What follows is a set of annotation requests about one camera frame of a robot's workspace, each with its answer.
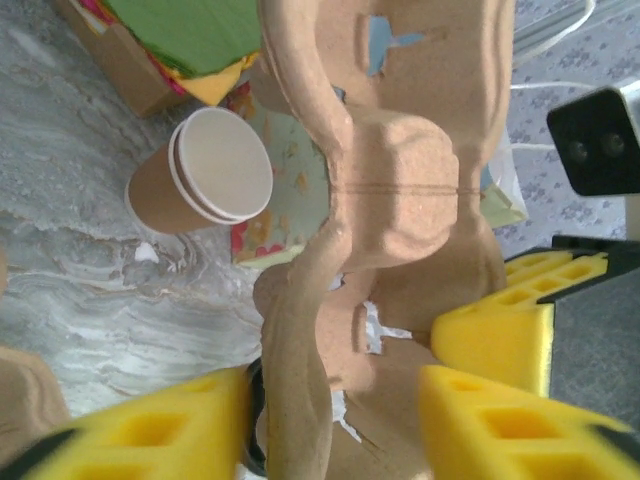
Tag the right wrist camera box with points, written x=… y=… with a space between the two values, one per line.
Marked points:
x=590 y=145

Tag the yellow paper napkin stack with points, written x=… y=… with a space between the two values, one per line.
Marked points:
x=215 y=85

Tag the pink paper napkin stack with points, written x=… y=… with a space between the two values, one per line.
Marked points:
x=170 y=80

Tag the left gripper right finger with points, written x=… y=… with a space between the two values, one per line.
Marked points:
x=500 y=430

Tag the cardboard napkin box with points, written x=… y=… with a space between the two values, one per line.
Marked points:
x=130 y=70

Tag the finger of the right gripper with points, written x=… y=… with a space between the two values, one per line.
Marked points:
x=490 y=345

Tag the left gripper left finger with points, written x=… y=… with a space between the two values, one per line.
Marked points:
x=150 y=440

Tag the green paper napkin stack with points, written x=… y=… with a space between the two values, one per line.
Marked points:
x=190 y=30

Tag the painted paper gift bag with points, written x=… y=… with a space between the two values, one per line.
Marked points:
x=280 y=150

